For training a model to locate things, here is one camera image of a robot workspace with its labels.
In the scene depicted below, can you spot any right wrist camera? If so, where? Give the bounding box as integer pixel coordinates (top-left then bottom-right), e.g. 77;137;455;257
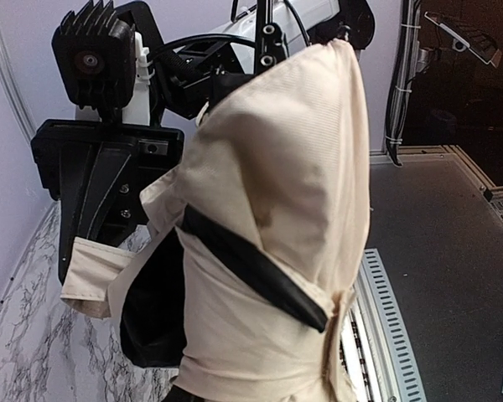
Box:
52;1;164;126

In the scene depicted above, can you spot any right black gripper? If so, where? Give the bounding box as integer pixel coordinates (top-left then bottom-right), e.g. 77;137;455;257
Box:
31;120;184;284

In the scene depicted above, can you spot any beige folding umbrella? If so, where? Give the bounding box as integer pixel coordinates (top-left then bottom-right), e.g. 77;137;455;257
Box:
61;39;371;401

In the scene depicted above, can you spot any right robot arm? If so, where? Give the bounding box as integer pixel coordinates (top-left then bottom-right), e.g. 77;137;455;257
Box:
31;1;376;280

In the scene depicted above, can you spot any left aluminium frame post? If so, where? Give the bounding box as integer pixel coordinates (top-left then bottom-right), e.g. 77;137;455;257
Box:
0;32;36;144

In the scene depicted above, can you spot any front aluminium rail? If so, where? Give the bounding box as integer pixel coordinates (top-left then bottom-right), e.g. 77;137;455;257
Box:
340;249;427;402

